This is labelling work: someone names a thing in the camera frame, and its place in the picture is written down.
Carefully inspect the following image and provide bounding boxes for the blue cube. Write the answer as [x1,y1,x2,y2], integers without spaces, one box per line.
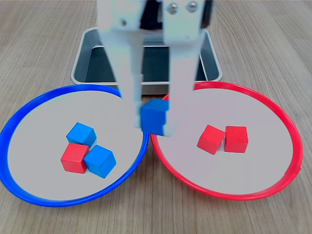
[83,144,117,179]
[140,98,171,136]
[66,122,98,148]

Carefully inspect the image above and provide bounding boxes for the red cube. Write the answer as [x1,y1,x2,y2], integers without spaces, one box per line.
[196,124,226,156]
[224,125,249,154]
[60,143,90,174]

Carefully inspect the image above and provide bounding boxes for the blue-rimmed white plate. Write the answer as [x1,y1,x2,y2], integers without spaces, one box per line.
[0,84,150,208]

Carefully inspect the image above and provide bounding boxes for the steel tray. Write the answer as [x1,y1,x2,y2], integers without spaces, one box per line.
[70,27,224,96]

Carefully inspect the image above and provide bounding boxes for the black tray mat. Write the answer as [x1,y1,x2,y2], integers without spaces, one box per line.
[85,45,207,82]

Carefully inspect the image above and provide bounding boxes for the red-rimmed white plate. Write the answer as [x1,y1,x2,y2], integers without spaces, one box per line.
[150,81,304,202]

